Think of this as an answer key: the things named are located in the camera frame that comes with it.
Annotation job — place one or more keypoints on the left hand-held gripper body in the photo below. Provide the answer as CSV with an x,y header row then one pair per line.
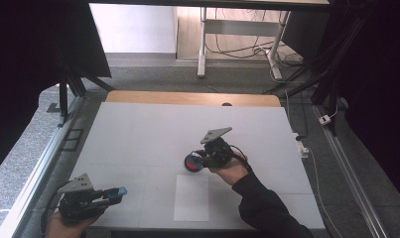
x,y
78,203

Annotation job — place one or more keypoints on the person's right hand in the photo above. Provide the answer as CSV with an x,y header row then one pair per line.
x,y
232,172

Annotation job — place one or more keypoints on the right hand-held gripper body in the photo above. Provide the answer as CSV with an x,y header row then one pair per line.
x,y
218,150

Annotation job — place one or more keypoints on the white table mat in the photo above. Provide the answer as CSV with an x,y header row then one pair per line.
x,y
144,139

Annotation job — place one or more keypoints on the white plug block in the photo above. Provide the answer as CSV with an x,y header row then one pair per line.
x,y
302,149

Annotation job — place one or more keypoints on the white paper sheet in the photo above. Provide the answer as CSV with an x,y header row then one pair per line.
x,y
191,198

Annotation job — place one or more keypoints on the white desk frame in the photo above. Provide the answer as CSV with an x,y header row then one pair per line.
x,y
240,27

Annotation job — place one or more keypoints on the blue stamp cap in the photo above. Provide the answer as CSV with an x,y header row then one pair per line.
x,y
120,191

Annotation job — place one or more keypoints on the aluminium rail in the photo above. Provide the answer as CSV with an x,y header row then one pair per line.
x,y
32,185
350,180

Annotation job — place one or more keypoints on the person's left hand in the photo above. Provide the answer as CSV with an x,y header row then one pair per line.
x,y
63,228

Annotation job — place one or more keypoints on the dark curtain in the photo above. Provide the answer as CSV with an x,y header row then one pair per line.
x,y
19,82
379,99

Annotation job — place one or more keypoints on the white power adapter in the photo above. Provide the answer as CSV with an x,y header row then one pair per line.
x,y
325,119

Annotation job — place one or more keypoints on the red round ink pad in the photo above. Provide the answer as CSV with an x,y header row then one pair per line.
x,y
191,162

